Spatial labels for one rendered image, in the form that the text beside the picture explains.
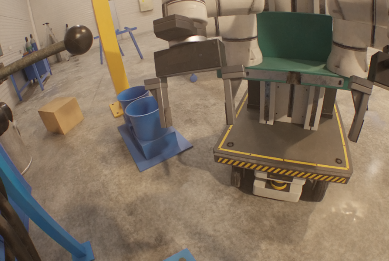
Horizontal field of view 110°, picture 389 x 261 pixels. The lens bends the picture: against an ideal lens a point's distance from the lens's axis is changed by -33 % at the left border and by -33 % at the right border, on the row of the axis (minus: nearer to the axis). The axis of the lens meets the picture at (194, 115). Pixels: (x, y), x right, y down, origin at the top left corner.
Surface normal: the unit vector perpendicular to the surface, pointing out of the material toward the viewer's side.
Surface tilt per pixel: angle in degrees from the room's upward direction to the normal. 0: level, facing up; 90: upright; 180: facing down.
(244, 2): 109
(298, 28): 90
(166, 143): 90
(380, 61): 66
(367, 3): 78
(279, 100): 90
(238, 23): 93
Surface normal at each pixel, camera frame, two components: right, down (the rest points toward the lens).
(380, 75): -0.55, 0.11
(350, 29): -0.74, 0.44
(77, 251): 0.52, 0.37
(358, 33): -0.66, 0.67
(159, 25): -0.36, 0.14
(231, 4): 0.00, 0.71
